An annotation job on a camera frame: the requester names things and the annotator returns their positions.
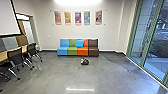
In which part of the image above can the black trash bag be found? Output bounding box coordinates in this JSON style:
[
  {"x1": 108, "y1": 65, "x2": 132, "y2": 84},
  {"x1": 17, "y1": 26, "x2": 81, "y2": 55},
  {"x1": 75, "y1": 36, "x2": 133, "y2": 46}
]
[{"x1": 80, "y1": 58, "x2": 90, "y2": 66}]

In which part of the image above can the orange sofa seat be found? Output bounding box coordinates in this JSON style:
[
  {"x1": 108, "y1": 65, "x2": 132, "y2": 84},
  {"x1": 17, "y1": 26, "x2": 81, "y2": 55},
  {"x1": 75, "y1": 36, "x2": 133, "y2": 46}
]
[{"x1": 77, "y1": 39, "x2": 90, "y2": 57}]

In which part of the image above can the brown sofa seat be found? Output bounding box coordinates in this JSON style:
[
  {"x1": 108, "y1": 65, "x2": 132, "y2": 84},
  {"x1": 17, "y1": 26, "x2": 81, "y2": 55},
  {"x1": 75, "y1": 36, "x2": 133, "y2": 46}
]
[{"x1": 88, "y1": 38, "x2": 100, "y2": 57}]

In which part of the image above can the green sofa seat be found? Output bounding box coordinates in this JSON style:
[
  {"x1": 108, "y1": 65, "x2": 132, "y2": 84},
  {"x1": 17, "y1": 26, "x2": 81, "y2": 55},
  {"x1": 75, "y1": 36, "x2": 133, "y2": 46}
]
[{"x1": 67, "y1": 38, "x2": 80, "y2": 56}]

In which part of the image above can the blue sofa seat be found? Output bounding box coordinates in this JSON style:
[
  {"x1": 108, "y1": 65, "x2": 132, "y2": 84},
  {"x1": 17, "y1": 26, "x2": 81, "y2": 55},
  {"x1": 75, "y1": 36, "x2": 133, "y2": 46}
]
[{"x1": 56, "y1": 38, "x2": 70, "y2": 56}]

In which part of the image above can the bright ceiling lamp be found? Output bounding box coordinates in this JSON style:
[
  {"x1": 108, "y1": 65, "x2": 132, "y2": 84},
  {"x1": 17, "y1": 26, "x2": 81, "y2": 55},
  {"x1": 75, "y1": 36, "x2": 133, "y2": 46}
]
[{"x1": 54, "y1": 0, "x2": 103, "y2": 6}]

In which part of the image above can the black office chair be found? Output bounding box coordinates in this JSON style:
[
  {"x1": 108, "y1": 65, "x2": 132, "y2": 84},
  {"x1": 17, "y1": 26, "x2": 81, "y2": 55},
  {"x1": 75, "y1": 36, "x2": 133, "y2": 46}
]
[
  {"x1": 27, "y1": 42, "x2": 43, "y2": 63},
  {"x1": 0, "y1": 61, "x2": 13, "y2": 83},
  {"x1": 7, "y1": 48, "x2": 35, "y2": 81}
]

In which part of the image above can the brown desk divider panel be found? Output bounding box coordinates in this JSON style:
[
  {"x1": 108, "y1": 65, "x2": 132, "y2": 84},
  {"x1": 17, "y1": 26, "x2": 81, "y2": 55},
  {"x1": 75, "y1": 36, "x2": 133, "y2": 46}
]
[{"x1": 15, "y1": 34, "x2": 29, "y2": 48}]

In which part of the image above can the grey desk divider panel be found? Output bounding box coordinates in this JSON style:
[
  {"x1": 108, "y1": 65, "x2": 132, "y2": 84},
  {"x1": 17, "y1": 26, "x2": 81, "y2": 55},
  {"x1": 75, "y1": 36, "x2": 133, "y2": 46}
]
[{"x1": 0, "y1": 36, "x2": 19, "y2": 53}]

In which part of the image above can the long wooden table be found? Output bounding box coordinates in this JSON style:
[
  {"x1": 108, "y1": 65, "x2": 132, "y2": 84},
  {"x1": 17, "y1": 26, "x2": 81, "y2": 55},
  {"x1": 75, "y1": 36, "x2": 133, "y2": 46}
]
[{"x1": 0, "y1": 43, "x2": 41, "y2": 63}]

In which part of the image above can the white projection screen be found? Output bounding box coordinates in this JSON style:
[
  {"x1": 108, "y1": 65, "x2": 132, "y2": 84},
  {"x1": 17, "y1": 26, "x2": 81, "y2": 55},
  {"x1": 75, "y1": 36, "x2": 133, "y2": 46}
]
[{"x1": 0, "y1": 0, "x2": 22, "y2": 36}]

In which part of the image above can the light blue wall poster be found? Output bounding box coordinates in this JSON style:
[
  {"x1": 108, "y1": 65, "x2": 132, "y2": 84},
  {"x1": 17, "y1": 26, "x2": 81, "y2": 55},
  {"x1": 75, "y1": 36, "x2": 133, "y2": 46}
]
[{"x1": 83, "y1": 10, "x2": 91, "y2": 26}]

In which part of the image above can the purple wall poster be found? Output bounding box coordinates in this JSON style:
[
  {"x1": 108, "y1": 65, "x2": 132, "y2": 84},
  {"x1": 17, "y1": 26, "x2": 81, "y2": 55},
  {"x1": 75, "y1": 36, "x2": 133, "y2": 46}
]
[{"x1": 74, "y1": 11, "x2": 83, "y2": 26}]

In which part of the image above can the pink and navy wall poster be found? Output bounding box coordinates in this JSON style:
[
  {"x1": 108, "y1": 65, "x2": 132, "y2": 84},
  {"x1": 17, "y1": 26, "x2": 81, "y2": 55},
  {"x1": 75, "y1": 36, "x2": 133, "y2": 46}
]
[{"x1": 94, "y1": 10, "x2": 103, "y2": 26}]

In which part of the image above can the yellow wall poster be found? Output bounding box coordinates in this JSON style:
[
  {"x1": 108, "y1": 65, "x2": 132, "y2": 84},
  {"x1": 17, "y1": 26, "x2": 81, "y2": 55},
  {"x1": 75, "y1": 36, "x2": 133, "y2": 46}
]
[{"x1": 64, "y1": 11, "x2": 72, "y2": 26}]

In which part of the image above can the orange and teal wall poster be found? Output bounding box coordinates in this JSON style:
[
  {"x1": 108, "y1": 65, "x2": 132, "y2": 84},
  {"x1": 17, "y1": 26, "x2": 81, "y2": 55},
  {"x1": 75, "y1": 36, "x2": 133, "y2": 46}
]
[{"x1": 54, "y1": 10, "x2": 63, "y2": 26}]

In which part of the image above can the glass door with wooden frame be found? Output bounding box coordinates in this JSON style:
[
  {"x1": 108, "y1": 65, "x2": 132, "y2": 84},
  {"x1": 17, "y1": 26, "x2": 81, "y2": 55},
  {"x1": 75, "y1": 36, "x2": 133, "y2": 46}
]
[{"x1": 15, "y1": 13, "x2": 41, "y2": 51}]

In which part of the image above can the green framed glass window wall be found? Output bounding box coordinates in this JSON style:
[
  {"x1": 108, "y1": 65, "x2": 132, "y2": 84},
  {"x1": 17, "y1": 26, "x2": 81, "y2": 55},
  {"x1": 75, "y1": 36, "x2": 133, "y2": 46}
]
[{"x1": 126, "y1": 0, "x2": 168, "y2": 85}]

